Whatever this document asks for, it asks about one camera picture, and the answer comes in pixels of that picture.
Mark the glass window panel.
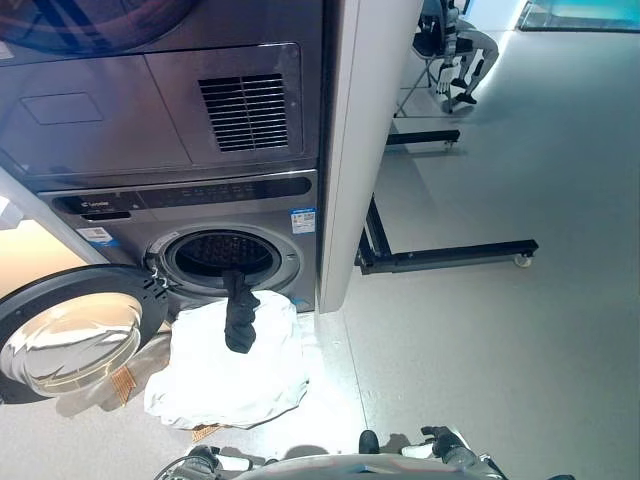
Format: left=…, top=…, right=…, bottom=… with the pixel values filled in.
left=516, top=0, right=640, bottom=34

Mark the woven laundry basket beige liner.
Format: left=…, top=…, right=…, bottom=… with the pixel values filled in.
left=54, top=329, right=227, bottom=444

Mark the white partition panel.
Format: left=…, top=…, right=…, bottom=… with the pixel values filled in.
left=318, top=0, right=424, bottom=314

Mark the metal folding chair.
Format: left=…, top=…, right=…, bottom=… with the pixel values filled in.
left=393, top=13, right=457, bottom=119

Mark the white cloth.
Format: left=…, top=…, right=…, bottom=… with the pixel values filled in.
left=143, top=288, right=312, bottom=430

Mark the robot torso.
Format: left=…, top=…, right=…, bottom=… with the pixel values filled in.
left=239, top=452, right=494, bottom=480

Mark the black frame bar with caster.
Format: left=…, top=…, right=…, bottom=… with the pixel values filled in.
left=384, top=129, right=462, bottom=152

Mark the black garment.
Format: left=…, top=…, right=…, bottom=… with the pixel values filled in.
left=221, top=269, right=262, bottom=356

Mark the grey front-load washing machine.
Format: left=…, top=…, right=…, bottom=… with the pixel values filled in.
left=37, top=168, right=320, bottom=315

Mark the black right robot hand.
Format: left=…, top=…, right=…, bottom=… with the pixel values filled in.
left=401, top=425, right=476, bottom=466

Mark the grey stacked clothes dryer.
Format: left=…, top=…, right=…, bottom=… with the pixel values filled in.
left=0, top=0, right=324, bottom=190

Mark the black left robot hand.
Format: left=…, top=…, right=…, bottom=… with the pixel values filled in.
left=185, top=444, right=254, bottom=477

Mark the round washing machine door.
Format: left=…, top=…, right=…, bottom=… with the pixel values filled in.
left=0, top=264, right=174, bottom=405

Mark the black wheeled floor frame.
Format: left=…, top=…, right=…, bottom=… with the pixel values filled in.
left=354, top=196, right=540, bottom=277

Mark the grey seated humanoid robot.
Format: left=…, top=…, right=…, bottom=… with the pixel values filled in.
left=428, top=0, right=501, bottom=106

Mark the blue energy label sticker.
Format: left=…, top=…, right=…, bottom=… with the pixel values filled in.
left=290, top=205, right=318, bottom=235

